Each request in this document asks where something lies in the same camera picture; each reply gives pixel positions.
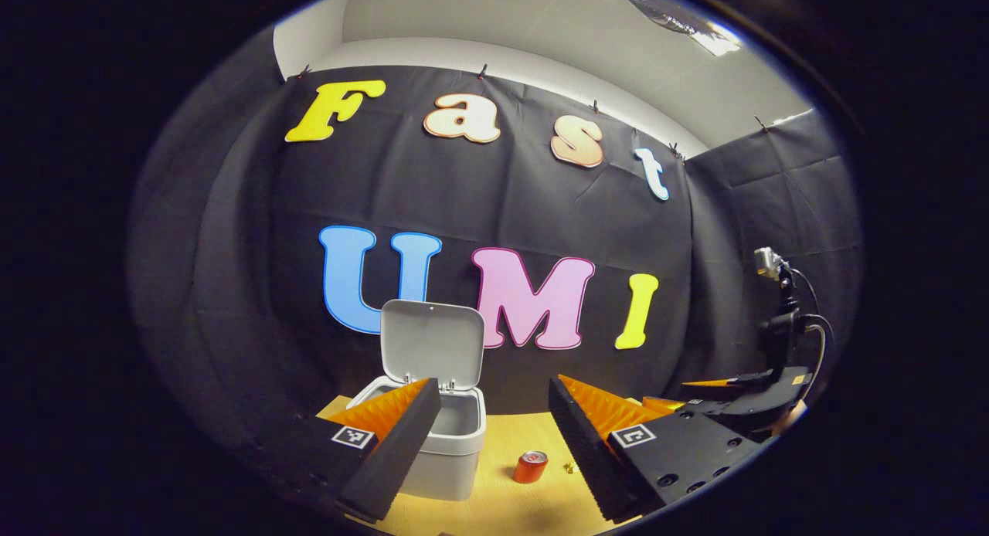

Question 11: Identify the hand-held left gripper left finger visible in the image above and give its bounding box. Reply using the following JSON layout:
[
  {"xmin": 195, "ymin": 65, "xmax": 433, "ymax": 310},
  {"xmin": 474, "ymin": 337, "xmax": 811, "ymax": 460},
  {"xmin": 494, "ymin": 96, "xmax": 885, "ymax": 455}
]
[{"xmin": 232, "ymin": 377, "xmax": 443, "ymax": 524}]

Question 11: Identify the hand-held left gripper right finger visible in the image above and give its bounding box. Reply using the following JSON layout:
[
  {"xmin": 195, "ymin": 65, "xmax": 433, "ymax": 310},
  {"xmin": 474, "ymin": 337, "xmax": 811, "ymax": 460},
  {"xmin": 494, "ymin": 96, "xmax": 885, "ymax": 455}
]
[{"xmin": 549, "ymin": 374, "xmax": 778, "ymax": 522}]

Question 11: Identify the red pop can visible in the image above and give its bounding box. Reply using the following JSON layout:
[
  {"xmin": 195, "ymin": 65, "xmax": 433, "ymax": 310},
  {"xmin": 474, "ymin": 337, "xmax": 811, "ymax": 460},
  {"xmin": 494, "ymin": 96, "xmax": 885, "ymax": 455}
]
[{"xmin": 513, "ymin": 450, "xmax": 549, "ymax": 485}]

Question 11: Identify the white desktop garbage bin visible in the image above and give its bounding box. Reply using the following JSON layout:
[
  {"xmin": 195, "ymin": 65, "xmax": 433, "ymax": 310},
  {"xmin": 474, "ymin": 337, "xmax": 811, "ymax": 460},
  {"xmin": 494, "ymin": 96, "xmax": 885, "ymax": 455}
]
[{"xmin": 345, "ymin": 299, "xmax": 488, "ymax": 502}]

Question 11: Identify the wooden desktop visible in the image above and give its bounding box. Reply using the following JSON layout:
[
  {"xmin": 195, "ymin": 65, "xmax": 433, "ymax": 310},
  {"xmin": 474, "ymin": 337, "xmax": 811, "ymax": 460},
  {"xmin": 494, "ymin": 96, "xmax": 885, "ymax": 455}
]
[{"xmin": 317, "ymin": 395, "xmax": 688, "ymax": 536}]

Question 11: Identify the black backdrop cloth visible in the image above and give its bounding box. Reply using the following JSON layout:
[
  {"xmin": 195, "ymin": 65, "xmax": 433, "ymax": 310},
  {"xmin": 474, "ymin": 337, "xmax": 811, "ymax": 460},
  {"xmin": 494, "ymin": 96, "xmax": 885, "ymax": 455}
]
[{"xmin": 127, "ymin": 26, "xmax": 862, "ymax": 460}]

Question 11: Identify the ceiling light panel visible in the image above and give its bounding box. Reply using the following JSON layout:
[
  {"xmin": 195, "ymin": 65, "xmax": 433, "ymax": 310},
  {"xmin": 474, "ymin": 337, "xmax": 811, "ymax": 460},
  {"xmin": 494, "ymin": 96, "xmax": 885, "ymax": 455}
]
[{"xmin": 587, "ymin": 0, "xmax": 744, "ymax": 56}]

